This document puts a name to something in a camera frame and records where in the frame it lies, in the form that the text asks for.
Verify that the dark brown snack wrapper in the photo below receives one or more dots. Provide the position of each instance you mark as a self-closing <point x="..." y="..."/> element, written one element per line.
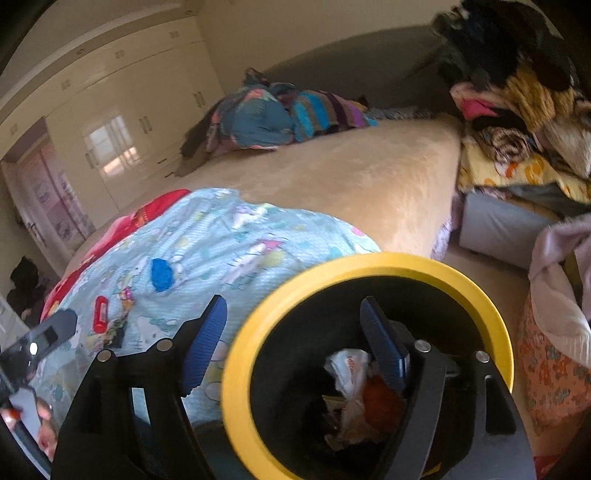
<point x="116" y="332"/>

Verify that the white plastic bag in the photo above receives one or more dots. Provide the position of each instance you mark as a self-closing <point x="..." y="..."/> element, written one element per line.
<point x="358" y="422"/>

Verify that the lavender cloth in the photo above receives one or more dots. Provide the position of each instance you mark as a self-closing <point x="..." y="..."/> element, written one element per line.
<point x="558" y="286"/>

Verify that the dark clothing heap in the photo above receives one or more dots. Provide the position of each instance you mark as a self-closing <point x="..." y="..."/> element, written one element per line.
<point x="25" y="286"/>

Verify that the striped colourful cloth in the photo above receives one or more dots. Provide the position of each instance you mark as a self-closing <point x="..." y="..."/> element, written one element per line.
<point x="328" y="110"/>

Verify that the blue crumpled wrapper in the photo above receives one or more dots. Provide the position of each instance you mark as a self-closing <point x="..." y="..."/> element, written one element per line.
<point x="161" y="273"/>

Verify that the yellow-rimmed black bin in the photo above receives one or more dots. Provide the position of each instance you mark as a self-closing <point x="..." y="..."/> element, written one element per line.
<point x="369" y="264"/>

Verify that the beige bed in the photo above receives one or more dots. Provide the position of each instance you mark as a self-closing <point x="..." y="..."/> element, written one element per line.
<point x="351" y="180"/>

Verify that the orange printed cloth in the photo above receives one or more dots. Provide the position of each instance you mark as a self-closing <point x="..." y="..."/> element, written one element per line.
<point x="554" y="383"/>

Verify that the person's left hand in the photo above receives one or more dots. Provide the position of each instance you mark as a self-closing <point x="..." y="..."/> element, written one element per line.
<point x="47" y="429"/>

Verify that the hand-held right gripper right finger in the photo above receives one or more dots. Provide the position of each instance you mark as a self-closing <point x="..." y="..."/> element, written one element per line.
<point x="383" y="341"/>

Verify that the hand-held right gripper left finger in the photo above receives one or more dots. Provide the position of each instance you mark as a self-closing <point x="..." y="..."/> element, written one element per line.
<point x="203" y="346"/>

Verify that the grey storage box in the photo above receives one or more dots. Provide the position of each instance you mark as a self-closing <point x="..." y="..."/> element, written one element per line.
<point x="498" y="230"/>

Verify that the zebra patterned cloth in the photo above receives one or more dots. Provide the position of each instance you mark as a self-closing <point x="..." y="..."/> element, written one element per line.
<point x="508" y="143"/>

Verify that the grey patterned cloth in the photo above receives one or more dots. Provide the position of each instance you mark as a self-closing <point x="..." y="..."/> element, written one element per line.
<point x="397" y="113"/>

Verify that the dark olive cloth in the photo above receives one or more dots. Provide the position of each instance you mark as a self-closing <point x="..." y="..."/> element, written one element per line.
<point x="198" y="143"/>

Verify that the pink printed door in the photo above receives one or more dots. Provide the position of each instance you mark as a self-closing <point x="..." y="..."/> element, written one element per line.
<point x="51" y="194"/>

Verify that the light blue printed blanket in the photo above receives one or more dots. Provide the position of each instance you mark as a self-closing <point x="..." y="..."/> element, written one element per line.
<point x="221" y="240"/>

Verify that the grey headboard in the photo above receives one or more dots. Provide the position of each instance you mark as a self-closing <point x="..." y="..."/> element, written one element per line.
<point x="360" y="64"/>

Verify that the black clothing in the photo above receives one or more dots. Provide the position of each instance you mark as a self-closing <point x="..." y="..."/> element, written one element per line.
<point x="508" y="32"/>

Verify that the red wrapper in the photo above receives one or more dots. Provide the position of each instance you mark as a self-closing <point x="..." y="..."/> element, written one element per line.
<point x="385" y="399"/>

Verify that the pink cloth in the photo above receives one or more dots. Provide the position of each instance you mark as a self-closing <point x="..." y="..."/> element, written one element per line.
<point x="475" y="107"/>

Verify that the white printed wrapper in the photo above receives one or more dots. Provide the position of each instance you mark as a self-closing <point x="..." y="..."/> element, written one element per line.
<point x="346" y="369"/>

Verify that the yellow printed cloth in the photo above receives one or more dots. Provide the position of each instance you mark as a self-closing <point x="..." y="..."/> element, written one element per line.
<point x="521" y="175"/>

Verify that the cream wardrobe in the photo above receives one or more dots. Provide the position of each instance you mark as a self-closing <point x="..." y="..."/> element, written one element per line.
<point x="120" y="92"/>

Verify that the mustard knit cloth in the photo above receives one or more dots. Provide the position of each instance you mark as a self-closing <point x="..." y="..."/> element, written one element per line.
<point x="540" y="101"/>

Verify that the blue floral cloth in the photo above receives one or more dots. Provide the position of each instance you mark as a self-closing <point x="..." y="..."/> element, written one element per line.
<point x="254" y="115"/>

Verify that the red blanket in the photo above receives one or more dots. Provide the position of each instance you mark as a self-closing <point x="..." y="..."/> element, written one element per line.
<point x="138" y="217"/>

